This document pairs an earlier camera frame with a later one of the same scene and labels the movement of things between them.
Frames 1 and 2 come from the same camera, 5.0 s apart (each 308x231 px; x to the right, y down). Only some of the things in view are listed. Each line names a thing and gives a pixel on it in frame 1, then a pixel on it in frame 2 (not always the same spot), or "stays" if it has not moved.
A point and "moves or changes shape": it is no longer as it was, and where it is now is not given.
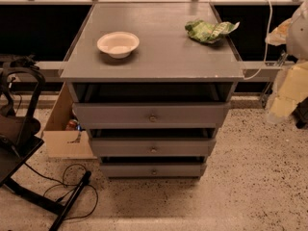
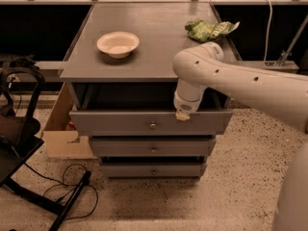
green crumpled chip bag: x=210 y=33 stays
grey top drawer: x=150 y=115 moves or changes shape
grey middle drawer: x=153 y=147 stays
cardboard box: x=62 y=143 stays
